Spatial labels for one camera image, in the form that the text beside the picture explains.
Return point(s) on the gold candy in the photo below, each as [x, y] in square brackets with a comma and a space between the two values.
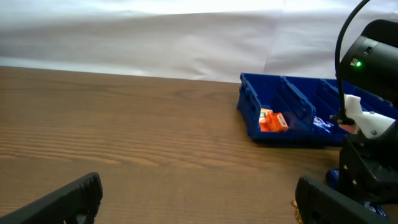
[294, 203]

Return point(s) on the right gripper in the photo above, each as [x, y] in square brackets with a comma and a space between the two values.
[367, 168]

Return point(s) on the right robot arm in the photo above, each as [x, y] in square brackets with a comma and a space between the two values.
[376, 59]

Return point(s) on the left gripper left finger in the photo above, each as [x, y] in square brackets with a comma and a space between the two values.
[62, 205]

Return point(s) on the blue tray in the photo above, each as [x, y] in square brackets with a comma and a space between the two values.
[298, 102]

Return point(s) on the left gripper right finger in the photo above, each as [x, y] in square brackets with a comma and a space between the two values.
[326, 208]

